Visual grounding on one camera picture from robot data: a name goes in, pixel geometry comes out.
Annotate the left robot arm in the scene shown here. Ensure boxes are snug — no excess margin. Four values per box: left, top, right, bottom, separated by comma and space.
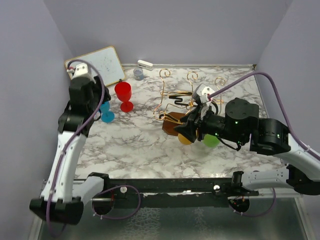
29, 75, 111, 225

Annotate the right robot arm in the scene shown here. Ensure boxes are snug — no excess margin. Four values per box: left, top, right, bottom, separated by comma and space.
174, 98, 320, 196

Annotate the clear jar of clips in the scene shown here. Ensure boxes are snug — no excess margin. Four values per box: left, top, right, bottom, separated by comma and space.
133, 67, 144, 81

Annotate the brown wooden rack base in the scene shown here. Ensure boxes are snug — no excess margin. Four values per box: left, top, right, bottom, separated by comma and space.
162, 112, 186, 136

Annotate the green wine glass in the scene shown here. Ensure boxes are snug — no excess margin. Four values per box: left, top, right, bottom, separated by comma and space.
202, 134, 220, 148

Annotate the orange wine glass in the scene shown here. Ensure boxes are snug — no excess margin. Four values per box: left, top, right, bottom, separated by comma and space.
177, 133, 192, 145

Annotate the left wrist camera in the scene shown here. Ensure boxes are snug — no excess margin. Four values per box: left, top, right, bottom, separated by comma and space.
66, 63, 96, 83

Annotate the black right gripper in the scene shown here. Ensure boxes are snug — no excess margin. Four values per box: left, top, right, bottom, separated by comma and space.
173, 102, 246, 145

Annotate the black mounting rail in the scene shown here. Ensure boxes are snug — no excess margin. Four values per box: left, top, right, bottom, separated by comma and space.
89, 172, 259, 209

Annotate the gold wire glass rack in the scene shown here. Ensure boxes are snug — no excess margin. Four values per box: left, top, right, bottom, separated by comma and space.
153, 68, 227, 126

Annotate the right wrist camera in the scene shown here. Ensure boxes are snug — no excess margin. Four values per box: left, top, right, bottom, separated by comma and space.
192, 83, 216, 114

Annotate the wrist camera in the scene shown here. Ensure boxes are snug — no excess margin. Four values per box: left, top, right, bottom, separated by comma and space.
192, 83, 216, 114
66, 63, 96, 83

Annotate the blue wine glass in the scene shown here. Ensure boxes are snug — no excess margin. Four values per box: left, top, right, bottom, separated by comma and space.
99, 101, 115, 123

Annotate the red wine glass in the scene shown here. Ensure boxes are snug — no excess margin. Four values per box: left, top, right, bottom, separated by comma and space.
114, 81, 134, 113

